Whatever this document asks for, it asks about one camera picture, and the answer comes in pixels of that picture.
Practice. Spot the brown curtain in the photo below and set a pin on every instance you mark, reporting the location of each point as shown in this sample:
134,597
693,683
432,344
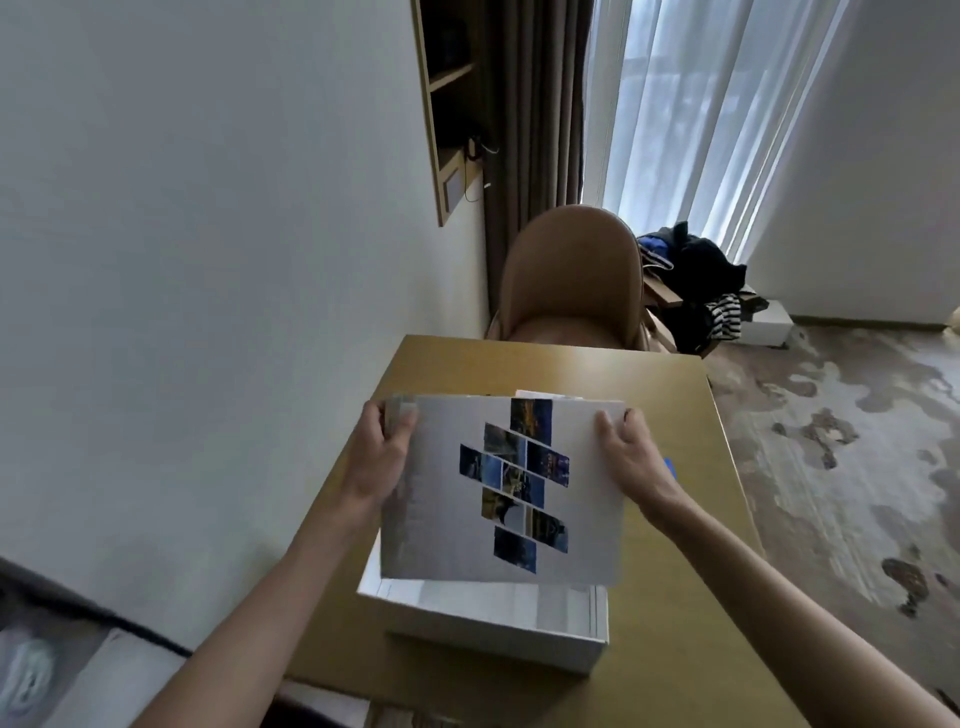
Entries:
536,112

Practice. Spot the person's left hand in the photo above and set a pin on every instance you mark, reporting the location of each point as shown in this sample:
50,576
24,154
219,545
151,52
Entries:
367,465

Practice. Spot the pile of dark clothes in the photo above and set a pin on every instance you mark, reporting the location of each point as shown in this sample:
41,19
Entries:
697,262

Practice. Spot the person's right thumb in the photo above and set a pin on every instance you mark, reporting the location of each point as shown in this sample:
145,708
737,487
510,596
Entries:
609,433

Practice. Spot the person's right forearm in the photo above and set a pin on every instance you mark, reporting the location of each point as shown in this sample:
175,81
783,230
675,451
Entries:
787,607

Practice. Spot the grey box lid photo collage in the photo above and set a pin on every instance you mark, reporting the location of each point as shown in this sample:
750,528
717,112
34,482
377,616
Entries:
450,525

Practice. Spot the wooden wall shelf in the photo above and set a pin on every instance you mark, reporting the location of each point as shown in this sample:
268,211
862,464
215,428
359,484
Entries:
450,97

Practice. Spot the small white box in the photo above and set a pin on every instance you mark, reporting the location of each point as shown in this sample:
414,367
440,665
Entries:
769,324

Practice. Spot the white paper sheet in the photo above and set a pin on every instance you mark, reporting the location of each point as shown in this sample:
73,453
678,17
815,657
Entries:
547,394

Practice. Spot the white cardboard box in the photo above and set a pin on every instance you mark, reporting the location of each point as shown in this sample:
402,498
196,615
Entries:
495,619

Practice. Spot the blue object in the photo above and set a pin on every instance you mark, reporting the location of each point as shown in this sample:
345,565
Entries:
670,469

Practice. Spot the tan leather chair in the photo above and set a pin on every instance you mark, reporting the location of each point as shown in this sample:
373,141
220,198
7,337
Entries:
570,277

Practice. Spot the person's right hand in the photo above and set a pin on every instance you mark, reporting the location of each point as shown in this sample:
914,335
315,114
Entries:
641,472

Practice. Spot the brown cardboard box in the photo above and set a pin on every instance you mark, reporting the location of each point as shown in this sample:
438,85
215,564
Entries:
661,291

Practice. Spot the person's left forearm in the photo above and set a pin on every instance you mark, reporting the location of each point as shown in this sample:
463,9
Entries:
262,622

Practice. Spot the black white striped cloth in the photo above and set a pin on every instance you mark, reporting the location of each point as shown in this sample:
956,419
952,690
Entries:
725,316

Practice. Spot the white sheer curtain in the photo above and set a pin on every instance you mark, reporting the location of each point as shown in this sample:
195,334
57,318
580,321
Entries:
697,105

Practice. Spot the person's left thumb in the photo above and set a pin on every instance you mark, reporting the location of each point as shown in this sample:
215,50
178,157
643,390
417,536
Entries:
403,431

